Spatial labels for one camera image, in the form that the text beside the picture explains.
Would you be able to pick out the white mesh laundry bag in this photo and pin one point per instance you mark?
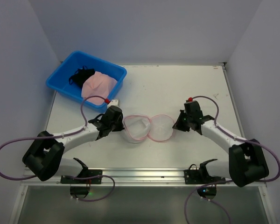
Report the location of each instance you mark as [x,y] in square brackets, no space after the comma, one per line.
[138,128]

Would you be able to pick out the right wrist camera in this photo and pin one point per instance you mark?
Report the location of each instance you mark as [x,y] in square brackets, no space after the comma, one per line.
[190,101]

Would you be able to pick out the blue plastic bin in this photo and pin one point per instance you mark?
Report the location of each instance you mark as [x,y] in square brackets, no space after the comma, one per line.
[59,79]

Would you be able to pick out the base mount plate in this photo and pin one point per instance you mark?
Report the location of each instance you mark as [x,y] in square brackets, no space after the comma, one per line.
[192,175]
[90,176]

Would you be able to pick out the black bra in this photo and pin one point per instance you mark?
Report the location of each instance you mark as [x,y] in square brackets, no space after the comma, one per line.
[80,76]

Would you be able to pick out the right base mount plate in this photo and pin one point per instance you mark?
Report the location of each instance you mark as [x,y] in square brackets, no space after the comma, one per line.
[192,175]

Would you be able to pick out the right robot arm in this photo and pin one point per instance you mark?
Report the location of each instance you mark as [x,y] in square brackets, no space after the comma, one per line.
[246,161]

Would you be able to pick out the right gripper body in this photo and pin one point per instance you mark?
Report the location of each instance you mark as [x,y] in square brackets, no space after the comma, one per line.
[179,123]

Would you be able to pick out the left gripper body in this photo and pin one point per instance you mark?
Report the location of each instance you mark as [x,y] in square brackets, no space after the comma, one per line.
[118,124]

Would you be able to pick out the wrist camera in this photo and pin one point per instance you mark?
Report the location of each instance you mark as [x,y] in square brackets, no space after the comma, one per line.
[113,102]
[190,101]

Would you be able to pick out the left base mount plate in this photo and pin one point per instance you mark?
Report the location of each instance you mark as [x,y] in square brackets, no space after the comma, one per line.
[90,176]

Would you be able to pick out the aluminium rail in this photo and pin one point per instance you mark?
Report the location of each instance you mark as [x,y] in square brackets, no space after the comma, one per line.
[137,177]

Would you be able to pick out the pink bra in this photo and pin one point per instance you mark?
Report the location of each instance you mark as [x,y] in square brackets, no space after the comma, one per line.
[98,84]

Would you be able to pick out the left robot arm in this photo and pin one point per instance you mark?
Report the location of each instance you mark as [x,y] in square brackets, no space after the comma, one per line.
[45,155]

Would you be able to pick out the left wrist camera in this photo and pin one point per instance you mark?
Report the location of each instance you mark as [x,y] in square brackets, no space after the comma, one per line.
[113,102]

